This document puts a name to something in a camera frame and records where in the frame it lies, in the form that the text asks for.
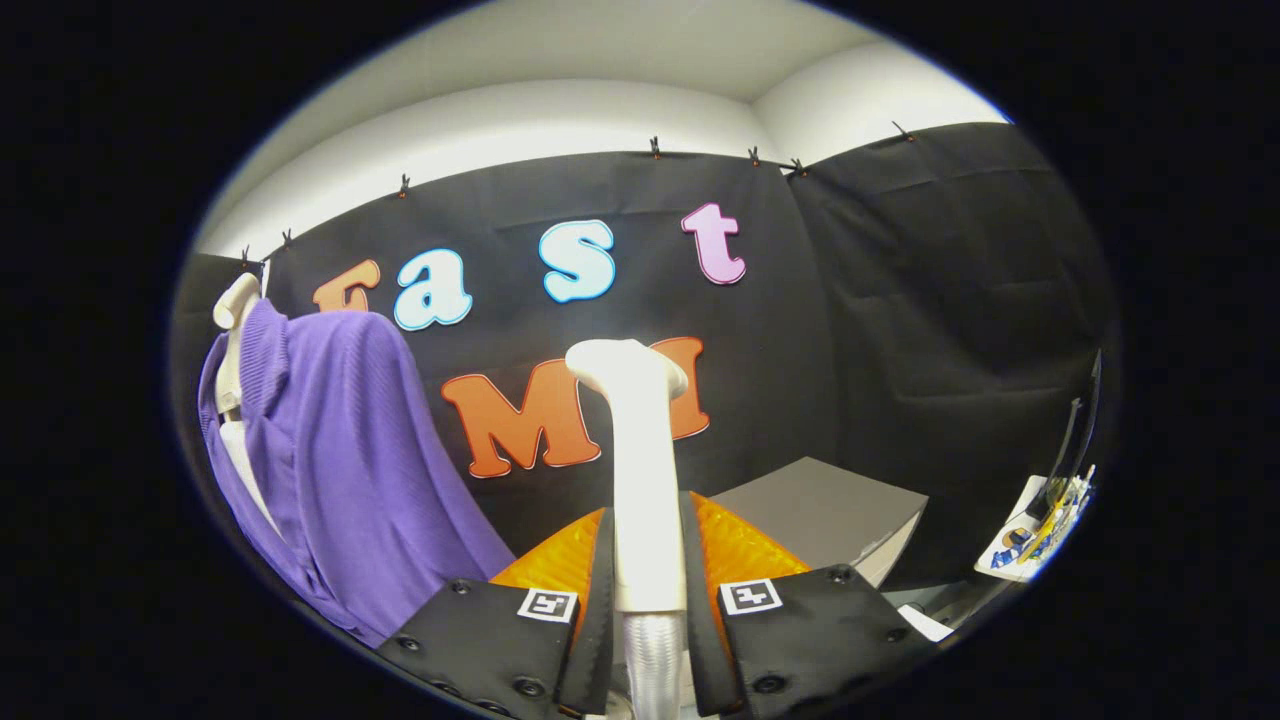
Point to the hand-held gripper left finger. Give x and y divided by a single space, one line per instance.
598 620

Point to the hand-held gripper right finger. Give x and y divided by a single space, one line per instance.
700 620

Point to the white garment steamer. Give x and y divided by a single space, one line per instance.
645 480

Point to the cream clothes hanger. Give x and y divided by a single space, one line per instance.
235 300

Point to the grey cabinet with dark top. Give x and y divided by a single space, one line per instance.
820 510

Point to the white paper sheet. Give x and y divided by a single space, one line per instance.
925 622

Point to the white side table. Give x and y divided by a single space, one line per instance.
1020 545

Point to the yellow bottle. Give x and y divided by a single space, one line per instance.
1050 520

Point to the dark computer monitor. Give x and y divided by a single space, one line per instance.
1075 440

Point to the row of black cloth clips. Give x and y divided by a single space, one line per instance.
655 147

